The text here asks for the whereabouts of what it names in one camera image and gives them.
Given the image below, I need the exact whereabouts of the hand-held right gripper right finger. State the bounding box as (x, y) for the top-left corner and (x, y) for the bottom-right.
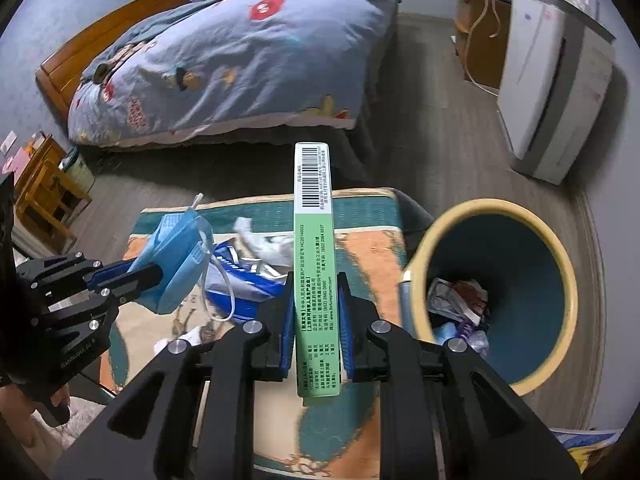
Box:
(336, 272), (581, 480)

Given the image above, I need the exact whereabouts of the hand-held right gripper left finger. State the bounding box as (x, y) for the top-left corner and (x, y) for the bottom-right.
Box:
(52, 272), (296, 480)

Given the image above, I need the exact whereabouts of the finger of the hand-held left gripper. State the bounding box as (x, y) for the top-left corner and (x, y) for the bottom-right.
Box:
(15, 252), (132, 311)
(30, 266), (164, 343)

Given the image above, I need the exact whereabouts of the blue face mask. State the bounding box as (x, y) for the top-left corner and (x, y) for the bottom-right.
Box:
(432, 322), (461, 346)
(131, 210), (236, 323)

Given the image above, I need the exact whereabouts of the green medicine box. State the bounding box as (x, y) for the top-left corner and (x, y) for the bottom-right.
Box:
(294, 142), (346, 407)

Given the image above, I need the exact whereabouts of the yellow rimmed blue bin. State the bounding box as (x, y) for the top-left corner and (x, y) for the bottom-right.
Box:
(400, 199), (580, 397)

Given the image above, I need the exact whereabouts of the person's left hand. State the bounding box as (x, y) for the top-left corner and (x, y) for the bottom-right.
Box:
(0, 384), (72, 456)

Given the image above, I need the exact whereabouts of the blue plastic bag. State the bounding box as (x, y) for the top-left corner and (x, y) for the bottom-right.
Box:
(205, 240), (291, 321)

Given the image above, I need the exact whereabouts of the small white tissue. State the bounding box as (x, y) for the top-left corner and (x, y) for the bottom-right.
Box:
(152, 327), (211, 356)

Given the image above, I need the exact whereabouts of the crumpled white tissue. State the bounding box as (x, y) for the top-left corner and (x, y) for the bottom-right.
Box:
(234, 217), (296, 268)

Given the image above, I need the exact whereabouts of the patterned floor mat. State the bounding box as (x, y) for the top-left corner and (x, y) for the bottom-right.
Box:
(100, 187), (416, 480)

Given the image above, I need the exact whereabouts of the white fluffy cloth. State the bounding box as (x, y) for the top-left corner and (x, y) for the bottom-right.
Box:
(30, 395), (108, 466)

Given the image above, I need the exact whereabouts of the wooden stool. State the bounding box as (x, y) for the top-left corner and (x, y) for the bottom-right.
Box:
(15, 132), (93, 256)

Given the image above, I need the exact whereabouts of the pale green container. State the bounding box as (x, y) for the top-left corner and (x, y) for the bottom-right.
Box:
(62, 147), (96, 191)

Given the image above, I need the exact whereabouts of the crumpled red white wrapper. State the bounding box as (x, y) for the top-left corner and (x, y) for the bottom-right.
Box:
(427, 277), (488, 328)

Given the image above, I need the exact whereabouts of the purple plastic wrapper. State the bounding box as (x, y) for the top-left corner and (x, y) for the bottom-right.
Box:
(457, 317), (490, 357)

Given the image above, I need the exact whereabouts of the bed with cartoon duvet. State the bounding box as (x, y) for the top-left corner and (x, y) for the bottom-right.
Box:
(67, 0), (396, 148)

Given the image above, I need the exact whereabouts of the grey bed skirt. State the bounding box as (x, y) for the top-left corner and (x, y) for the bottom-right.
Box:
(345, 0), (403, 186)

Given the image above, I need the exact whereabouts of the white air purifier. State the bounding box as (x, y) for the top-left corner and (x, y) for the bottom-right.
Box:
(496, 0), (616, 185)

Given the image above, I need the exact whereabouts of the wooden cabinet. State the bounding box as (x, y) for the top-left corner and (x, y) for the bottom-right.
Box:
(454, 0), (512, 90)

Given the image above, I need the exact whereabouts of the wooden bed frame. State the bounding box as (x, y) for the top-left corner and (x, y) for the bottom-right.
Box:
(36, 0), (193, 126)

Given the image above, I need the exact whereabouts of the white cable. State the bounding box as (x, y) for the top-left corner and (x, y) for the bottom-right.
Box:
(462, 0), (501, 96)

